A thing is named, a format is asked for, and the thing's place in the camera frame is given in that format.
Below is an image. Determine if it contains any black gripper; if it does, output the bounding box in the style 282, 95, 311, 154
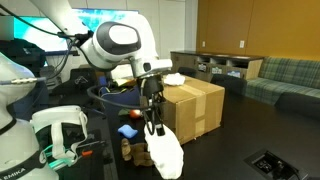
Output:
140, 75, 166, 136

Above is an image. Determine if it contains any blue sponge cloth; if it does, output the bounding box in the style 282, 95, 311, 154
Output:
117, 124, 139, 139

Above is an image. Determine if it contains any plain white cloth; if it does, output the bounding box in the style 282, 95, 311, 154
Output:
143, 121, 185, 180

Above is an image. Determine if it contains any large cardboard box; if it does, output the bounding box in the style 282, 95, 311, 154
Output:
161, 74, 226, 145

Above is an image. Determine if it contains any white box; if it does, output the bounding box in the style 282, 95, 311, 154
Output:
112, 63, 135, 80

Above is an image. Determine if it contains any black table socket box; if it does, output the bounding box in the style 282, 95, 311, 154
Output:
244, 148, 309, 180

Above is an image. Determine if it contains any red toy radish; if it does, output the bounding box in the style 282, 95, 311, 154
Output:
118, 108, 143, 120

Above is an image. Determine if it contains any black chair back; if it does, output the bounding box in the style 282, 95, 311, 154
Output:
210, 73, 248, 97
177, 66, 198, 78
273, 91, 320, 120

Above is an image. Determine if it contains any wooden sideboard cabinet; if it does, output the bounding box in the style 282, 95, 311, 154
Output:
170, 50, 265, 83

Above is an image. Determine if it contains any orange and black tool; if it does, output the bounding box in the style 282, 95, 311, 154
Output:
80, 149, 94, 158

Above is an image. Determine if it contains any black office chair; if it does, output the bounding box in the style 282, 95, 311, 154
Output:
51, 68, 99, 108

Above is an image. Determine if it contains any white VR headset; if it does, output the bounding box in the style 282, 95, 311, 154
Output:
30, 105, 89, 162

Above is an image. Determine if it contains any green plaid sofa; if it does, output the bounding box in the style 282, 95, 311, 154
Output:
244, 56, 320, 108

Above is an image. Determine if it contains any smaller monitor screen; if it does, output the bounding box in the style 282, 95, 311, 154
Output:
13, 15, 69, 53

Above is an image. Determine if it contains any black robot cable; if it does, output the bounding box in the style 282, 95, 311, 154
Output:
87, 84, 148, 111

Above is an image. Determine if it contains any black camera on stand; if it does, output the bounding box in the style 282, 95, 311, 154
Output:
57, 31, 79, 38

